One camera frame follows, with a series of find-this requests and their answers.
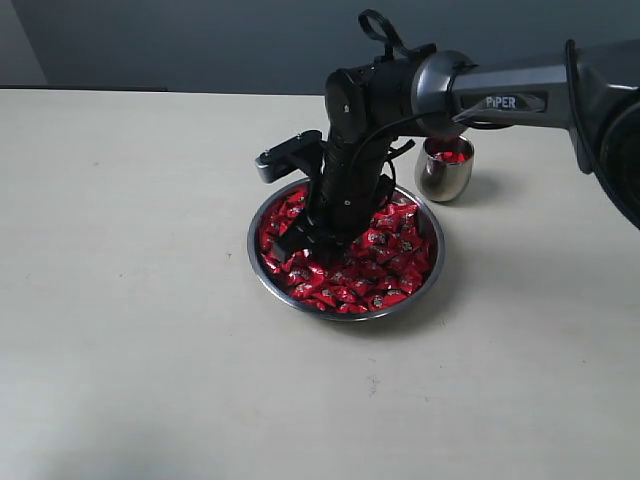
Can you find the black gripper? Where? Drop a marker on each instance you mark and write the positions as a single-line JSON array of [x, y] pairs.
[[341, 204]]

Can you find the red candy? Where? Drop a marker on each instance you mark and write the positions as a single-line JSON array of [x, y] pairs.
[[451, 157]]

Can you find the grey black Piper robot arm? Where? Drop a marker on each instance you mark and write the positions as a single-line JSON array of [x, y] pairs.
[[592, 93]]

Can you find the round steel bowl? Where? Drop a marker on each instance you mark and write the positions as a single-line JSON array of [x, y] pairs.
[[345, 312]]

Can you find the pile of red wrapped candies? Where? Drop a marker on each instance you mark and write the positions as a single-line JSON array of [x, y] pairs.
[[380, 270]]

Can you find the small steel cup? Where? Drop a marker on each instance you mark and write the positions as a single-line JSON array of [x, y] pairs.
[[442, 182]]

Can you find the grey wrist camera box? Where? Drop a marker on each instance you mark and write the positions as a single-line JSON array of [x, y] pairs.
[[285, 157]]

